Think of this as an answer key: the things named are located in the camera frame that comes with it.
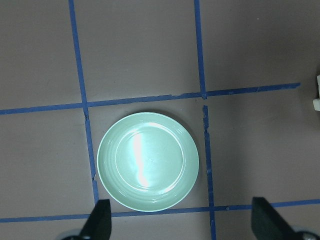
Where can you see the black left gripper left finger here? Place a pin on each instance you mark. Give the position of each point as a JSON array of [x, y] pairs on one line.
[[98, 224]]

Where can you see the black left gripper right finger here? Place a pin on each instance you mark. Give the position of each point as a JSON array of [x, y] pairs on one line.
[[267, 223]]

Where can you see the green plate near left arm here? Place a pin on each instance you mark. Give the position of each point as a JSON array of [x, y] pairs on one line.
[[147, 162]]

